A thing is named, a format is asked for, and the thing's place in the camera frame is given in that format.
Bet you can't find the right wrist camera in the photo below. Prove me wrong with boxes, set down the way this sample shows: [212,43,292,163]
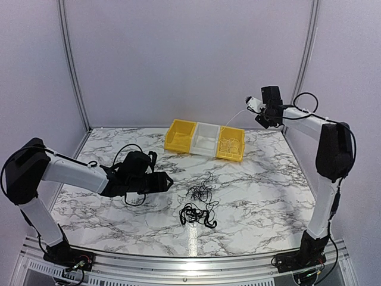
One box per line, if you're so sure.
[245,96,265,114]

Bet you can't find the left yellow plastic bin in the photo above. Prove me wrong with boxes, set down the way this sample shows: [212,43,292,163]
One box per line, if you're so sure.
[164,119,196,153]

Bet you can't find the left aluminium corner post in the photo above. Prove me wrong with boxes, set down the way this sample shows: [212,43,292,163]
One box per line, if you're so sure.
[57,0,92,133]

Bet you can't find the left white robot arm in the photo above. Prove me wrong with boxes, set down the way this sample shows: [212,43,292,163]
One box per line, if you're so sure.
[1,138,173,265]

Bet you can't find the white thin cable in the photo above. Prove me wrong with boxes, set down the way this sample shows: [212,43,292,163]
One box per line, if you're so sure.
[219,135,242,156]
[224,109,251,128]

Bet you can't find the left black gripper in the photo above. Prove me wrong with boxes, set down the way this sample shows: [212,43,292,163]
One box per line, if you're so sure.
[127,171,173,194]

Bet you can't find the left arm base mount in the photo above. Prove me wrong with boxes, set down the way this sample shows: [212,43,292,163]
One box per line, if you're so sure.
[43,240,95,271]

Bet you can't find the right yellow plastic bin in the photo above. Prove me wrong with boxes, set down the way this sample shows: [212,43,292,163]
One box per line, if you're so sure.
[216,126,245,162]

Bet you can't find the right aluminium corner post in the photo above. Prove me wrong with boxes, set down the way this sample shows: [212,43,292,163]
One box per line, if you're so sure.
[291,0,321,103]

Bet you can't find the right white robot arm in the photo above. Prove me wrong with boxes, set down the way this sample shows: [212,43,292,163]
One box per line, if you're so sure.
[245,86,357,243]

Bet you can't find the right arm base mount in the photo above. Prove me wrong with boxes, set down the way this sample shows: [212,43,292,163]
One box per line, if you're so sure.
[271,231,329,273]

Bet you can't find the aluminium front rail frame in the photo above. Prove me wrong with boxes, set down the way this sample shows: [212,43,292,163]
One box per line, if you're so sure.
[10,237,358,285]

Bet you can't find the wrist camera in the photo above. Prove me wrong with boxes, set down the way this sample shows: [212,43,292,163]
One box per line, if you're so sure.
[245,96,265,114]
[148,151,158,169]

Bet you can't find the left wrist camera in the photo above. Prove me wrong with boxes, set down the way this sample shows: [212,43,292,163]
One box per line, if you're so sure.
[148,151,158,169]

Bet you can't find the aluminium corner post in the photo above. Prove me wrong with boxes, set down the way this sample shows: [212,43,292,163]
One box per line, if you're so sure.
[291,0,321,103]
[57,0,92,133]

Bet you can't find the white plastic bin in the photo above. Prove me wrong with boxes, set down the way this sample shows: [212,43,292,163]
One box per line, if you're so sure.
[189,122,221,157]

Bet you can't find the yellow plastic bin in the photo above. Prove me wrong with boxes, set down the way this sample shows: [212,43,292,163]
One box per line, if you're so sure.
[216,126,245,162]
[164,119,196,153]

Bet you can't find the thin black cable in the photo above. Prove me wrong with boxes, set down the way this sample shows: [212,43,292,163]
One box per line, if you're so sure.
[185,171,220,206]

